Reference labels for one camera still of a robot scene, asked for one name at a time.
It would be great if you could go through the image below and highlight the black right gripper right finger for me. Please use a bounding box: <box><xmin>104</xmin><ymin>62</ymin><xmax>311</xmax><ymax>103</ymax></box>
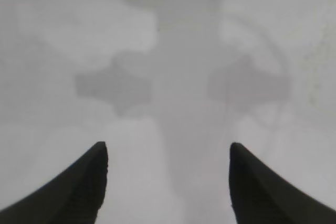
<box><xmin>228</xmin><ymin>142</ymin><xmax>336</xmax><ymax>224</ymax></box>

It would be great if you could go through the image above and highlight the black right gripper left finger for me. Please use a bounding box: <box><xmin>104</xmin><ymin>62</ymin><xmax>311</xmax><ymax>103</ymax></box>
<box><xmin>0</xmin><ymin>141</ymin><xmax>109</xmax><ymax>224</ymax></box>

